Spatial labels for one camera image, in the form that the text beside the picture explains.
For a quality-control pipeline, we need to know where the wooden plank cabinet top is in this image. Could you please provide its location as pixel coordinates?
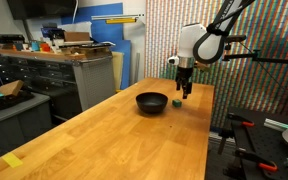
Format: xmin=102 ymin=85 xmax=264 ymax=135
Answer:
xmin=0 ymin=48 xmax=87 ymax=62

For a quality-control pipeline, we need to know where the black tray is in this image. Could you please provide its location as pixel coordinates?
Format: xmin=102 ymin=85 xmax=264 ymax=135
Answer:
xmin=0 ymin=89 xmax=36 ymax=116

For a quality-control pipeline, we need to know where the dark grey drawer cabinet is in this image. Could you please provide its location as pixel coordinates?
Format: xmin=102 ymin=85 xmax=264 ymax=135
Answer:
xmin=0 ymin=54 xmax=82 ymax=119

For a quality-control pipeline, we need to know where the beige foam board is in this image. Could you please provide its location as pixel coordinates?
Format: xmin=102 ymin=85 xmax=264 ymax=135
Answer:
xmin=112 ymin=51 xmax=125 ymax=91

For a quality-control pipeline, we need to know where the blue board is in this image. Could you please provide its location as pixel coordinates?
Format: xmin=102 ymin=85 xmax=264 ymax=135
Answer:
xmin=61 ymin=2 xmax=132 ymax=90

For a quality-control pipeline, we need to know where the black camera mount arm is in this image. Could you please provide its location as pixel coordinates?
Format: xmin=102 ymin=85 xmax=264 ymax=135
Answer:
xmin=221 ymin=41 xmax=288 ymax=71

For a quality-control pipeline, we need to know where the grey perforated panel cabinet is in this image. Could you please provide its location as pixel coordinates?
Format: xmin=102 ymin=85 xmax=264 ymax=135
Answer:
xmin=72 ymin=55 xmax=117 ymax=112

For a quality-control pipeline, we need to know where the white hanging cable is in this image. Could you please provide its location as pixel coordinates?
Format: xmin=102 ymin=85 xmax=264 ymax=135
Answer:
xmin=72 ymin=0 xmax=80 ymax=24

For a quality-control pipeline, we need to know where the black perforated breadboard table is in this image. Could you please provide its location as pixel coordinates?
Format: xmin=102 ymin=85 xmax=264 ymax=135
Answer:
xmin=205 ymin=106 xmax=288 ymax=180

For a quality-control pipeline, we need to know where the brown cardboard box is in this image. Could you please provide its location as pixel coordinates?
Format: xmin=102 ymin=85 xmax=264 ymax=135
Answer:
xmin=63 ymin=31 xmax=92 ymax=43

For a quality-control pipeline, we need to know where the green block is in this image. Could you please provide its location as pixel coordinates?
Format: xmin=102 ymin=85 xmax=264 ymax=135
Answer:
xmin=171 ymin=98 xmax=183 ymax=108

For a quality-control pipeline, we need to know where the teal small cup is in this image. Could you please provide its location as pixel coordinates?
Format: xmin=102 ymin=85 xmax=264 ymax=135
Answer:
xmin=30 ymin=40 xmax=41 ymax=52

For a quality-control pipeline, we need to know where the grey metal pole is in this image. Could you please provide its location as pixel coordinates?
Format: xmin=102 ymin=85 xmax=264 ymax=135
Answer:
xmin=133 ymin=52 xmax=141 ymax=84

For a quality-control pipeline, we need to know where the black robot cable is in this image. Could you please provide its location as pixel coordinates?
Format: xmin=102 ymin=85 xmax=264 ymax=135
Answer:
xmin=192 ymin=0 xmax=256 ymax=65

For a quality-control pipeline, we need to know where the black wall monitor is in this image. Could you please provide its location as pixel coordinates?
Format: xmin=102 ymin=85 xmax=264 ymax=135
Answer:
xmin=6 ymin=0 xmax=79 ymax=20

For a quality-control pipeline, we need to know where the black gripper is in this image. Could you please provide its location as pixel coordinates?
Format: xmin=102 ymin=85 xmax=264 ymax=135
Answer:
xmin=175 ymin=66 xmax=195 ymax=100

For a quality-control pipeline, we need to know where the black stereo camera bar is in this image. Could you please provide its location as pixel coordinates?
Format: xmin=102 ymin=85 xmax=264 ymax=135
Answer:
xmin=225 ymin=34 xmax=248 ymax=43

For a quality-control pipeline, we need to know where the yellow level bar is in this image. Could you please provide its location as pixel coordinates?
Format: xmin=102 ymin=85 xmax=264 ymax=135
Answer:
xmin=105 ymin=17 xmax=138 ymax=25

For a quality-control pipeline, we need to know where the multicolour patterned backdrop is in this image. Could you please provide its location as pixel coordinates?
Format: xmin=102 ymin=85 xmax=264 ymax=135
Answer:
xmin=144 ymin=0 xmax=288 ymax=132

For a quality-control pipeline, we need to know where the orange small container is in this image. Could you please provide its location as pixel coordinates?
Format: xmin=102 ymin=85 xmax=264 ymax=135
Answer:
xmin=39 ymin=42 xmax=52 ymax=53

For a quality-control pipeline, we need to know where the white wall rail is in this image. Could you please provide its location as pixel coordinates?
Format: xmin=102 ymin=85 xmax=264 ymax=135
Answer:
xmin=91 ymin=13 xmax=146 ymax=21

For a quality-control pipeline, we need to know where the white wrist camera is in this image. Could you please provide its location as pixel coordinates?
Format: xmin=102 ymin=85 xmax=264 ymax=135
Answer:
xmin=167 ymin=55 xmax=180 ymax=66

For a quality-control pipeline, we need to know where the black clamp orange handle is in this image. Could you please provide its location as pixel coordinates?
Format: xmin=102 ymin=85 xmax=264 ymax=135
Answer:
xmin=226 ymin=112 xmax=256 ymax=128
xmin=234 ymin=148 xmax=279 ymax=173

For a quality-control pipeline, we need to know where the yellow tape piece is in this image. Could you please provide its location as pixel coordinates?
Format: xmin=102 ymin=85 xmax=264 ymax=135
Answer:
xmin=1 ymin=152 xmax=24 ymax=169

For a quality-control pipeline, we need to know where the silver aluminium extrusion bar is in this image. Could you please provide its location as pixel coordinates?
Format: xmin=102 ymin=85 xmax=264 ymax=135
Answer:
xmin=263 ymin=118 xmax=288 ymax=132

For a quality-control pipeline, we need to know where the light wooden block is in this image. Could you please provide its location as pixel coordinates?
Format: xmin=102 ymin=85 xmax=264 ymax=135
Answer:
xmin=0 ymin=79 xmax=25 ymax=98

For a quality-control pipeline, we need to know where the grey plastic storage bin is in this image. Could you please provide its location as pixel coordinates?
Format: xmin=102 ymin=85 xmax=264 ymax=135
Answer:
xmin=0 ymin=92 xmax=53 ymax=151

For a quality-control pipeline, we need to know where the black bowl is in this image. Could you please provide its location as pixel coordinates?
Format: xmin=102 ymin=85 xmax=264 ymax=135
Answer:
xmin=135 ymin=91 xmax=169 ymax=115

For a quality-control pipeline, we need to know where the black sensor bar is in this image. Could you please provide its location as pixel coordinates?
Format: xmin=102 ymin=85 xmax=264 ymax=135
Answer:
xmin=0 ymin=33 xmax=26 ymax=44

